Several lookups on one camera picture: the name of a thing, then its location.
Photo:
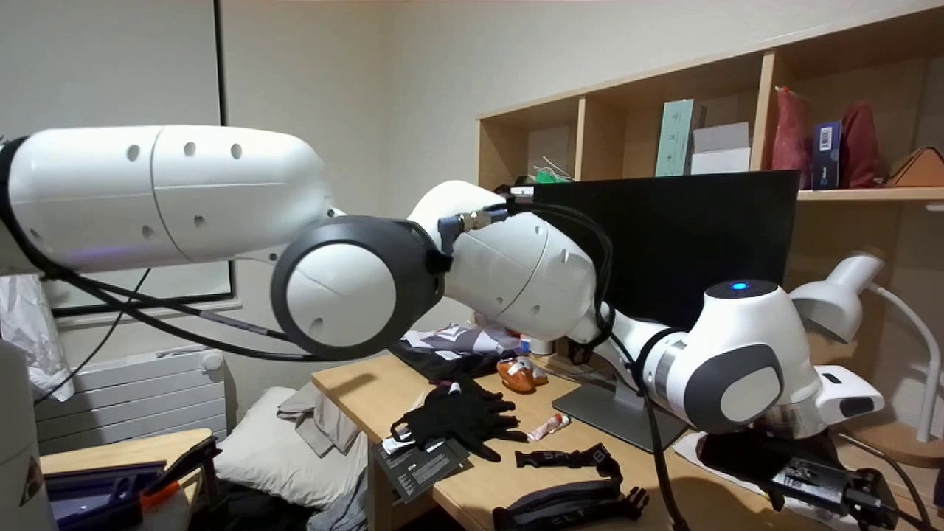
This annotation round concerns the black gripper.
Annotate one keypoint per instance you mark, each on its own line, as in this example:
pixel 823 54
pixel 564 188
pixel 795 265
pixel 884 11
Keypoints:
pixel 761 455

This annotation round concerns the black gloves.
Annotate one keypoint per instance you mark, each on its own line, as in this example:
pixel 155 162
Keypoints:
pixel 458 416

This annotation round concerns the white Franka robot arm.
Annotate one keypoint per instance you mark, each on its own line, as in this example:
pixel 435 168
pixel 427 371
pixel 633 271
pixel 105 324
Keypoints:
pixel 167 196

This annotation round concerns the white desk lamp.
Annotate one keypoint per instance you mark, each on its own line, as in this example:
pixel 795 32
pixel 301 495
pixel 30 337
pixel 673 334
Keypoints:
pixel 835 296

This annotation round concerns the black running belt pouch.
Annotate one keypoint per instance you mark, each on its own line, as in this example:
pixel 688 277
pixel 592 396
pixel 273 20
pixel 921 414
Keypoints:
pixel 571 503

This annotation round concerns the small white red tube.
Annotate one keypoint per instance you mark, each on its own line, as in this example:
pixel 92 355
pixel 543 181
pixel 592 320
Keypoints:
pixel 549 426

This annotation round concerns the black computer monitor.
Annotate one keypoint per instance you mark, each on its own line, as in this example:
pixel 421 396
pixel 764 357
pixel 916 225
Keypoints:
pixel 680 225

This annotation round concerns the brown oval tray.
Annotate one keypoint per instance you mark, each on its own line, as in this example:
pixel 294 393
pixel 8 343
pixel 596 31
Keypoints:
pixel 518 374

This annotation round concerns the blue box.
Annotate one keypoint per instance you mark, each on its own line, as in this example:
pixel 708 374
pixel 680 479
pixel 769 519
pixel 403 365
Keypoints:
pixel 828 153

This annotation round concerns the white box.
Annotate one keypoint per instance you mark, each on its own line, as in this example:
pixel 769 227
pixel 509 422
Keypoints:
pixel 720 147

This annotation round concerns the brown wooden piece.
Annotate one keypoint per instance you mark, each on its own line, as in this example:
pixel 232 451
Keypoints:
pixel 918 168

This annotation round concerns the green box on shelf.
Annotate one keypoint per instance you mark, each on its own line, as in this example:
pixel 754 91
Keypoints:
pixel 677 137

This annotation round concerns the black white clothing pile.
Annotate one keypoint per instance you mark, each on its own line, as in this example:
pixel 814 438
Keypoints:
pixel 446 346

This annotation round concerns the dark device at right edge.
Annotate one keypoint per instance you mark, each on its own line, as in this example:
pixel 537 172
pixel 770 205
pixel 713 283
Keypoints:
pixel 422 464

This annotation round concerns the wooden shelf unit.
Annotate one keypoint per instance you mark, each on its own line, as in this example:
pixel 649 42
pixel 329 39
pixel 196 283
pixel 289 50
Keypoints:
pixel 764 107

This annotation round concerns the gray folded cloth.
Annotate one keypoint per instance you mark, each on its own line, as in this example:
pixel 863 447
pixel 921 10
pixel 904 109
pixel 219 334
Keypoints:
pixel 320 416

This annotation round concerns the white pillow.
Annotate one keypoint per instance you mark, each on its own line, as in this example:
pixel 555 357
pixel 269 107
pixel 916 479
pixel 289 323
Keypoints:
pixel 276 461

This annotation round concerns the black fabric bundle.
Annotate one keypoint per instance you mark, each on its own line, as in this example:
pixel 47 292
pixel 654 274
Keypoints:
pixel 238 504

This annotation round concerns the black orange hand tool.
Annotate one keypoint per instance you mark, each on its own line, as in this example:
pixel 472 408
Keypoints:
pixel 182 466

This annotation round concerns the white radiator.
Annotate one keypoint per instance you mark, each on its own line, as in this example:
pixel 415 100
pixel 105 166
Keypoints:
pixel 135 393

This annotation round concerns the small wooden table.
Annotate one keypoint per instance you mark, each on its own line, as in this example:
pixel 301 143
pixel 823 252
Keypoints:
pixel 118 450

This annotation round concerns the purple plastic bin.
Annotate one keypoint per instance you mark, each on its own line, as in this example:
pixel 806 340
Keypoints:
pixel 92 489

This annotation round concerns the white plastic bag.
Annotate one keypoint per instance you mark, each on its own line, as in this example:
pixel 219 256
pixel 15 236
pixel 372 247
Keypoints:
pixel 24 334

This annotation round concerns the black framed whiteboard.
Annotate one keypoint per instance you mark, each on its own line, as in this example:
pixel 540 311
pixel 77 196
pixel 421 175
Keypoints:
pixel 118 59

